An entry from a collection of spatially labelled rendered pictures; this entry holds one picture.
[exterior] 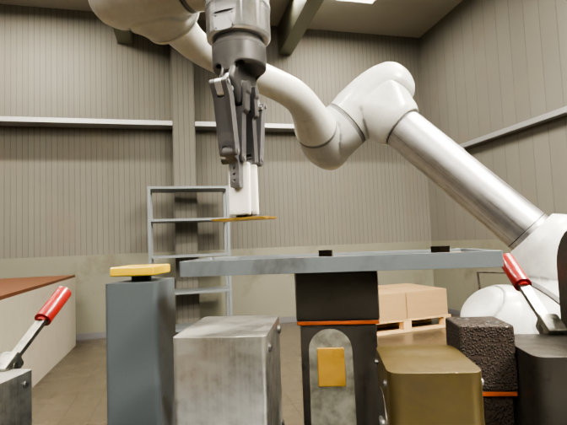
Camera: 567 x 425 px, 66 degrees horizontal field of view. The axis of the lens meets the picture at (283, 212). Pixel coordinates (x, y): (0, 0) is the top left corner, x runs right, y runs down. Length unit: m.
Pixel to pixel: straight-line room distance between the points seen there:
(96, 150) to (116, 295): 5.95
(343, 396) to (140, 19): 0.59
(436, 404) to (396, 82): 0.87
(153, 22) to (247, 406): 0.56
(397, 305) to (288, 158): 2.65
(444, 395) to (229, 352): 0.17
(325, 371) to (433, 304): 5.66
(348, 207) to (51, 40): 4.80
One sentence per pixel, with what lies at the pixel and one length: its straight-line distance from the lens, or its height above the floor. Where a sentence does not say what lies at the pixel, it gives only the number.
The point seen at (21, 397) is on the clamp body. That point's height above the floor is 1.04.
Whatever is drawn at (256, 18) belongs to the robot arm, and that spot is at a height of 1.48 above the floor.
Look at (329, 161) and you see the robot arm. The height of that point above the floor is 1.38.
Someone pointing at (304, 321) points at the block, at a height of 1.09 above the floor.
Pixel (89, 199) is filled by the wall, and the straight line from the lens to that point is 6.43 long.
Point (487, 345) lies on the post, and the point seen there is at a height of 1.08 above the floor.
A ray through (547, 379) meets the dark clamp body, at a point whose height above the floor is 1.06.
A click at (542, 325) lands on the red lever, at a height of 1.09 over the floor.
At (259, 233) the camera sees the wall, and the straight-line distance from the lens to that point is 6.40.
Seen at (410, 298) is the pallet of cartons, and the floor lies 0.40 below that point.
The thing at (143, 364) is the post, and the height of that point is 1.04.
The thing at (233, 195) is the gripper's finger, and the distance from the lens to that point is 0.59.
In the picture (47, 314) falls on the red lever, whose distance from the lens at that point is 0.62.
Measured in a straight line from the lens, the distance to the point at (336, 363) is 0.38.
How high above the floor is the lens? 1.19
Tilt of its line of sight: 4 degrees up
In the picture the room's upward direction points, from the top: 2 degrees counter-clockwise
